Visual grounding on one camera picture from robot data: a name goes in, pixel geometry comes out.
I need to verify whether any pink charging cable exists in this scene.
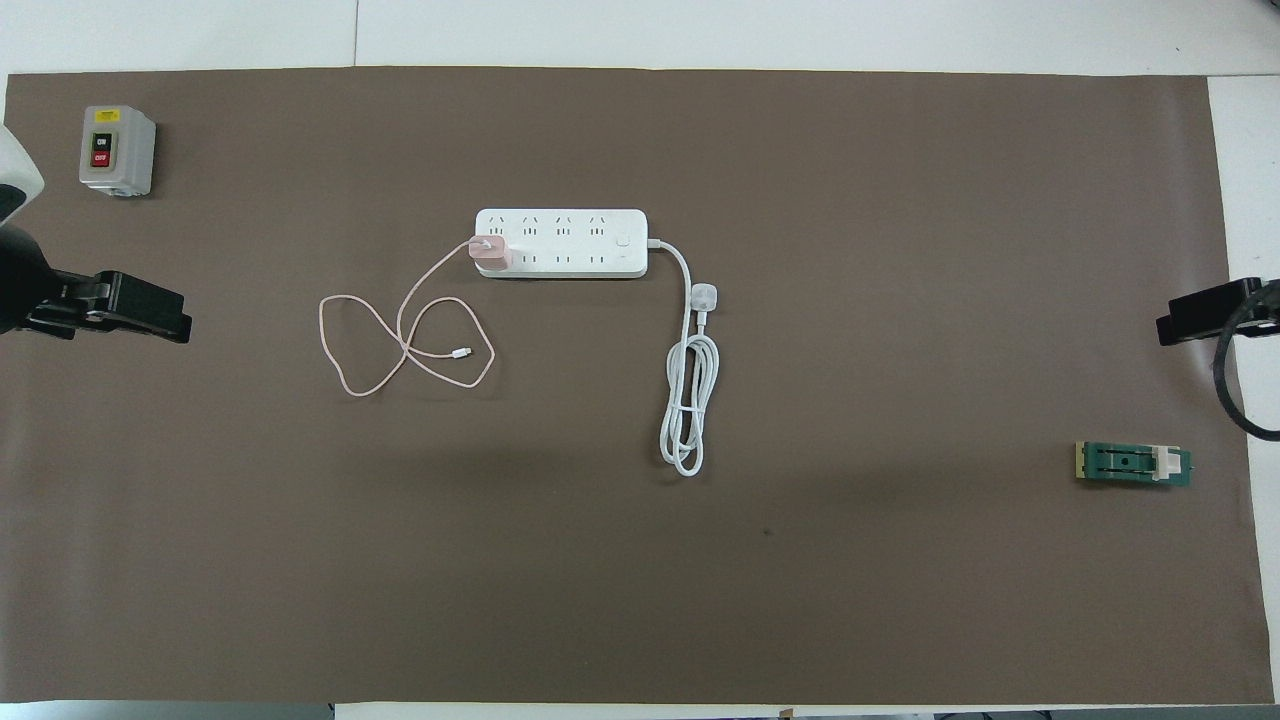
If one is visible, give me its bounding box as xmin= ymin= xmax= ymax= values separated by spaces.
xmin=318 ymin=238 xmax=496 ymax=397

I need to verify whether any white power strip cord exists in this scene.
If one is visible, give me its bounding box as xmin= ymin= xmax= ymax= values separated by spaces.
xmin=645 ymin=237 xmax=721 ymax=478

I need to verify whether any grey on-off switch box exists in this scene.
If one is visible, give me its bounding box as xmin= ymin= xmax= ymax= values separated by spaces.
xmin=79 ymin=105 xmax=157 ymax=198

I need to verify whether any white power strip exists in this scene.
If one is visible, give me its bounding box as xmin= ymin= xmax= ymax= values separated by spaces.
xmin=473 ymin=207 xmax=650 ymax=280

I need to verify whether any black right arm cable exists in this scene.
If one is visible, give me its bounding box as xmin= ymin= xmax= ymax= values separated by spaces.
xmin=1210 ymin=285 xmax=1280 ymax=442

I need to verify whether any brown table mat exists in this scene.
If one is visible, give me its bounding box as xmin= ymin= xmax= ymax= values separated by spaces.
xmin=0 ymin=66 xmax=1276 ymax=706

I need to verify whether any green knife switch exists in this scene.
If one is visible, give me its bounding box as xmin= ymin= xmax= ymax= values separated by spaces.
xmin=1074 ymin=440 xmax=1194 ymax=490

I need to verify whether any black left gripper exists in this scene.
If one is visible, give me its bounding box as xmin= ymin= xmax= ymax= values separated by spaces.
xmin=0 ymin=228 xmax=193 ymax=344

